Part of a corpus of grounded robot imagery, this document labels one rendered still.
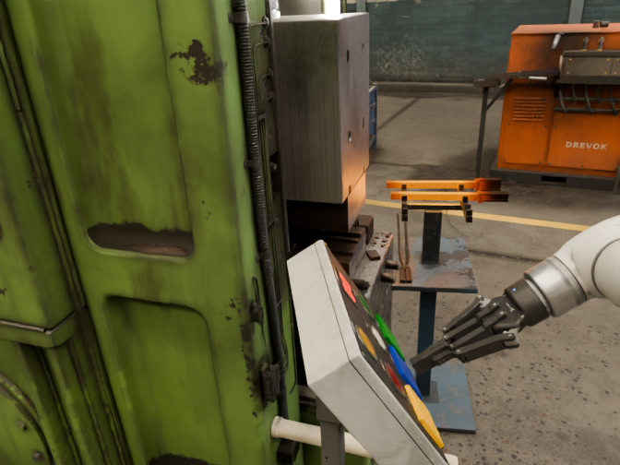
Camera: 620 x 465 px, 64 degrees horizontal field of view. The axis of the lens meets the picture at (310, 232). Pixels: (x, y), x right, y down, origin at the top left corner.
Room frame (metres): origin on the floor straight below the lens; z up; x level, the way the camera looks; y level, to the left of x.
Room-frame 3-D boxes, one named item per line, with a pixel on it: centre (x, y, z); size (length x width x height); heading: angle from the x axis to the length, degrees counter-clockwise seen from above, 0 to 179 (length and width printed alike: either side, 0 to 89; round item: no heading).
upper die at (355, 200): (1.29, 0.07, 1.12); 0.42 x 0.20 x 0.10; 71
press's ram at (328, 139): (1.33, 0.05, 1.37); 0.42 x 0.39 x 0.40; 71
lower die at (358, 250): (1.29, 0.07, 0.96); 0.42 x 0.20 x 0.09; 71
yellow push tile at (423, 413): (0.58, -0.16, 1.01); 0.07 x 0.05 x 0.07; 6
